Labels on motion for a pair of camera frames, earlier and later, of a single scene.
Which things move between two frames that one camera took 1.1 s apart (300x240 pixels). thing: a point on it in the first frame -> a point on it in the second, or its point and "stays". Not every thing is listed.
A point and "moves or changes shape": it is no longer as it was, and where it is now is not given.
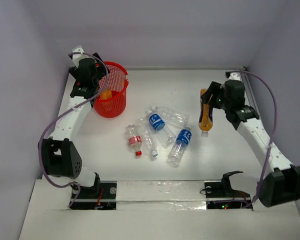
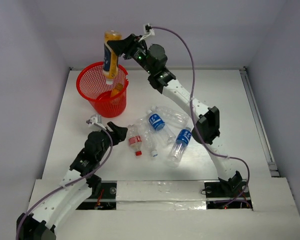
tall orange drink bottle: [205, 123] moves or changes shape
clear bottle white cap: [148, 136] stays
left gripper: [97, 62] -> [112, 135]
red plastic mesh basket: [117, 81] stays
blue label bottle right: [183, 140] stays
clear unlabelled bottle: [172, 116] stays
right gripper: [214, 88] -> [123, 46]
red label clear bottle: [134, 138] stays
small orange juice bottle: [106, 94] -> [118, 88]
